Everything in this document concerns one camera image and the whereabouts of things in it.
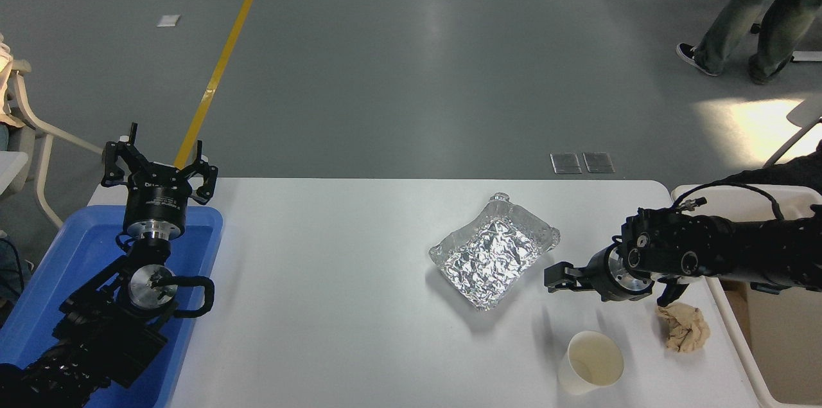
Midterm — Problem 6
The blue plastic tray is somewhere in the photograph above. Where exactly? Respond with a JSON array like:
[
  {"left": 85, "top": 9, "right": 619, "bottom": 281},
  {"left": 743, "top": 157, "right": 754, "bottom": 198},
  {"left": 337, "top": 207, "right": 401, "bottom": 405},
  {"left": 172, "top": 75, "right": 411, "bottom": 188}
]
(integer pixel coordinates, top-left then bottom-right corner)
[{"left": 0, "top": 204, "right": 224, "bottom": 408}]

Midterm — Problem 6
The seated person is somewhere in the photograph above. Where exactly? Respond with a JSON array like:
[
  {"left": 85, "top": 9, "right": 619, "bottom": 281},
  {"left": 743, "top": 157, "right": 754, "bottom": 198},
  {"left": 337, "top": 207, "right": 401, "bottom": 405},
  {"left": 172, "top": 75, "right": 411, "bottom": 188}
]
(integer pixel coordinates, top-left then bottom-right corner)
[{"left": 0, "top": 32, "right": 34, "bottom": 312}]

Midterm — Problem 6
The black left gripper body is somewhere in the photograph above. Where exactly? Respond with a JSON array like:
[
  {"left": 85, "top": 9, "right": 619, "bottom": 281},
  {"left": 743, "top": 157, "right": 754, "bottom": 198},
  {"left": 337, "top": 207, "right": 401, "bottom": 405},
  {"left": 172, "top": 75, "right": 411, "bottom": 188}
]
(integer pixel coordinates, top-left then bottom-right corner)
[{"left": 123, "top": 164, "right": 194, "bottom": 226}]

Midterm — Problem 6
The crumpled silver foil tray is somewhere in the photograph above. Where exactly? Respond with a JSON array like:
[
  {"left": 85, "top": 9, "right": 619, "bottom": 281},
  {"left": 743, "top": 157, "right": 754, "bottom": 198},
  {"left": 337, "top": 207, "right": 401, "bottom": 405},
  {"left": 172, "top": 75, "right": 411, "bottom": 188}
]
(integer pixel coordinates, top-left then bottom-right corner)
[{"left": 429, "top": 193, "right": 561, "bottom": 311}]

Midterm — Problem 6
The crumpled tan paper ball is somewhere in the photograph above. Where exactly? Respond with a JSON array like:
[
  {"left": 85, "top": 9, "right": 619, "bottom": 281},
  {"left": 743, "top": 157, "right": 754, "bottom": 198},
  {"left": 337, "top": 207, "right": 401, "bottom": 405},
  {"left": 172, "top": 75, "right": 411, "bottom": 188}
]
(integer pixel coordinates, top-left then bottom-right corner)
[{"left": 656, "top": 303, "right": 711, "bottom": 354}]

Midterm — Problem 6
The metal floor plate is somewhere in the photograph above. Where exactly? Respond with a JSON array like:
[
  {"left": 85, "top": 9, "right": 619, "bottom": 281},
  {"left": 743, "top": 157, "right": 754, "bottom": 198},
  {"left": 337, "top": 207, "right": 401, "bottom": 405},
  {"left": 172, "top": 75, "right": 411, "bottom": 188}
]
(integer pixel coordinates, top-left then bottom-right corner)
[
  {"left": 582, "top": 152, "right": 616, "bottom": 174},
  {"left": 550, "top": 153, "right": 583, "bottom": 175}
]

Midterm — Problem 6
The white plastic chair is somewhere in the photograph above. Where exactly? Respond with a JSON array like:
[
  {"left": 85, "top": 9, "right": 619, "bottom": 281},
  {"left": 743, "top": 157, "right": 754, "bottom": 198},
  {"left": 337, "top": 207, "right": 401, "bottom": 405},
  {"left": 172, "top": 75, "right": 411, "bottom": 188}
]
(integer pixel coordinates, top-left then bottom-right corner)
[{"left": 5, "top": 60, "right": 105, "bottom": 229}]

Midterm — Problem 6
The pale chair with slanted leg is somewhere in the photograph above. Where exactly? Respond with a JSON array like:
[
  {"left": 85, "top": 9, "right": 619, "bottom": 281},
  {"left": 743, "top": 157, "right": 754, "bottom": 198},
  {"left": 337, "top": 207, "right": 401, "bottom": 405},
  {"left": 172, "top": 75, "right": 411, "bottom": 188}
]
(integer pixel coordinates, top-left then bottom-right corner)
[{"left": 763, "top": 94, "right": 822, "bottom": 168}]

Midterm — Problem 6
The walking person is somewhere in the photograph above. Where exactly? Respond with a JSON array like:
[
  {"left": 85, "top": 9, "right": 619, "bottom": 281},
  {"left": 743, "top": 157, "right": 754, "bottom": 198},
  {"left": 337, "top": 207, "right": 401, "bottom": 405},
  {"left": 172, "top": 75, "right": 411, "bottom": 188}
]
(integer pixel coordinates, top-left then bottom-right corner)
[{"left": 676, "top": 0, "right": 822, "bottom": 85}]

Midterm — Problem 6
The white paper cup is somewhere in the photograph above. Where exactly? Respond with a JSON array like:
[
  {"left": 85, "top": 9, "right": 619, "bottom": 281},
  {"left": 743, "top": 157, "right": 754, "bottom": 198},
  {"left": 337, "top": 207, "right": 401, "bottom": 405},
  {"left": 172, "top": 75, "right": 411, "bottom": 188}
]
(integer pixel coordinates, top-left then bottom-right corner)
[{"left": 557, "top": 330, "right": 625, "bottom": 395}]

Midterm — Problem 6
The large pale bin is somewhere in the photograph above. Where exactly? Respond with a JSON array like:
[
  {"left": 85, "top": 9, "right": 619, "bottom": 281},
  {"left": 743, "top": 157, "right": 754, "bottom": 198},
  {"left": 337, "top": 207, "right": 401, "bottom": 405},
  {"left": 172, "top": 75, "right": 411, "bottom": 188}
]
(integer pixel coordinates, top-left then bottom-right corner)
[{"left": 671, "top": 184, "right": 822, "bottom": 408}]

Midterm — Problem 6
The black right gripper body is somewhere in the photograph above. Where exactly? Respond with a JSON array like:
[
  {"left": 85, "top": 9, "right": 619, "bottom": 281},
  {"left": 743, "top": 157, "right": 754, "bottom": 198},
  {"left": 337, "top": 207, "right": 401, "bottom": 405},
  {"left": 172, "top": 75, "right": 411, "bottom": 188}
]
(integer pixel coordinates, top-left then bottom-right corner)
[{"left": 588, "top": 244, "right": 633, "bottom": 303}]

